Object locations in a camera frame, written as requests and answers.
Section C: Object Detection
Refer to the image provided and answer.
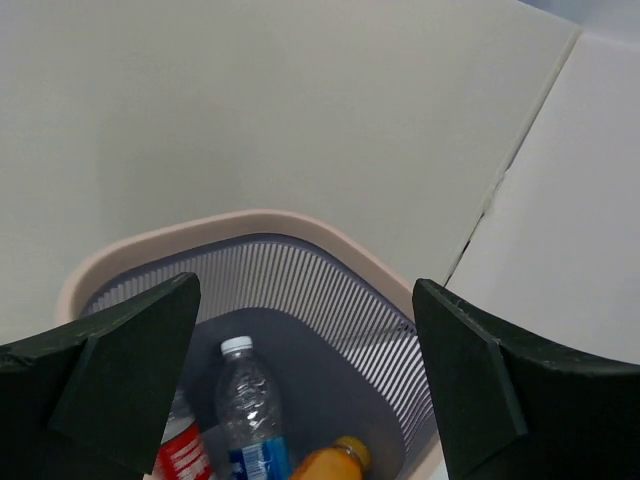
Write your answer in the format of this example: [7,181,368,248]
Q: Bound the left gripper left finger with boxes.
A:
[1,273,201,479]

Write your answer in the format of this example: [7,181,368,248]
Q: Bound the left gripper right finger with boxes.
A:
[412,279,639,479]

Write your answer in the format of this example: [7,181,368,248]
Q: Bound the red label water bottle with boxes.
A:
[152,389,215,480]

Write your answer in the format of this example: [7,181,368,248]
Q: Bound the blue label water bottle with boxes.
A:
[215,336,292,480]

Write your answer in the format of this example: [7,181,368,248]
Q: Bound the orange juice bottle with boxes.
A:
[290,436,371,480]

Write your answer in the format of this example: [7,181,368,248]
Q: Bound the grey mesh waste bin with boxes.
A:
[56,210,444,479]

